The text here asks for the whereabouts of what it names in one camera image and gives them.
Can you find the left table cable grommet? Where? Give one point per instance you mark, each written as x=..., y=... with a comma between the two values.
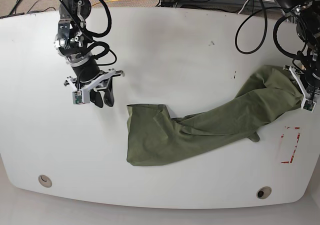
x=45, y=181

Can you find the table cable grommet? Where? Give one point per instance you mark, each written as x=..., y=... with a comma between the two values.
x=45, y=181
x=263, y=192

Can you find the red tape rectangle marking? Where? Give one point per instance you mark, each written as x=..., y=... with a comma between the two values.
x=288, y=144

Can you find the olive green t-shirt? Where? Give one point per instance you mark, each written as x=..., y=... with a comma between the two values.
x=157, y=139

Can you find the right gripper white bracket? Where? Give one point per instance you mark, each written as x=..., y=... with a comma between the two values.
x=95, y=84

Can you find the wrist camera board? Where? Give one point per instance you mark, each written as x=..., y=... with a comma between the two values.
x=309, y=105
x=77, y=97

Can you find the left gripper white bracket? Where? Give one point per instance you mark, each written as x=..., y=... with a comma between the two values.
x=308, y=92

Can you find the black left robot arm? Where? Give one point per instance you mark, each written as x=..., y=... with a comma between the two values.
x=306, y=62

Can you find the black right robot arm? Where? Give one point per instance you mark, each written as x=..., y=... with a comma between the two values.
x=82, y=49

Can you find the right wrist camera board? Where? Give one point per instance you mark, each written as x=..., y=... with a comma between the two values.
x=77, y=97

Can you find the right table cable grommet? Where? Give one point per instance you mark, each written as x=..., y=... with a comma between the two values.
x=263, y=192

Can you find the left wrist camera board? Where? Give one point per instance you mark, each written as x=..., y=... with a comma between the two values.
x=309, y=105

